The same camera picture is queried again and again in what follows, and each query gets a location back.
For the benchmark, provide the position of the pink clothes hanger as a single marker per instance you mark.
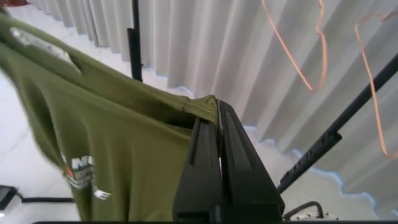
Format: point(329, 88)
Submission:
point(288, 46)
point(378, 124)

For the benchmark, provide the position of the green t-shirt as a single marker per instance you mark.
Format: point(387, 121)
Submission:
point(124, 149)

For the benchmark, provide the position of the black clothes rack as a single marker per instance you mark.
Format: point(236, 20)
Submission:
point(135, 56)

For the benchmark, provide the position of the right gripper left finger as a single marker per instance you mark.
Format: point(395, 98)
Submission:
point(199, 180)

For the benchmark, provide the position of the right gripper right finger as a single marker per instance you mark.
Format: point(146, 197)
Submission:
point(245, 186)

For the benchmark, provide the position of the white curtain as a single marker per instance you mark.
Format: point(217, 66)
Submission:
point(217, 46)

